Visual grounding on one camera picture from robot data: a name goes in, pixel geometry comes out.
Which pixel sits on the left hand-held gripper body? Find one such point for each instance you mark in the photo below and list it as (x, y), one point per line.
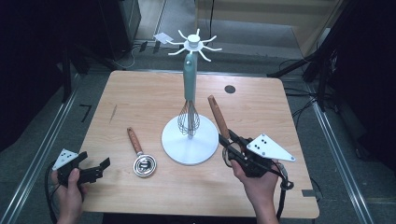
(63, 158)

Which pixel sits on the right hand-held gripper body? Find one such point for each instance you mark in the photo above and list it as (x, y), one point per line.
(267, 149)

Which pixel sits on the white utensil rack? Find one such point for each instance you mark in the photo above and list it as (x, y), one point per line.
(193, 149)

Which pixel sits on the person's right hand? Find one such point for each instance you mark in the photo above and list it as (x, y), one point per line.
(261, 189)

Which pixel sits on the person's left hand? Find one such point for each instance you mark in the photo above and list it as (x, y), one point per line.
(70, 199)

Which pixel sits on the dark round table grommet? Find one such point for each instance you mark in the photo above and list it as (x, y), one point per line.
(230, 89)

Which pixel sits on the white paper sheet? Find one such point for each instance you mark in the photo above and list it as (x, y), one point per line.
(162, 38)

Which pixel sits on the black cabinet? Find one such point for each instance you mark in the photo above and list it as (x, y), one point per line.
(121, 28)

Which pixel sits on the metal floor rail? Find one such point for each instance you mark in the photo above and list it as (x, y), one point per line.
(339, 155)
(40, 155)

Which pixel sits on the black upright stand post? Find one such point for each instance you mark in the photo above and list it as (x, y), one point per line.
(66, 74)

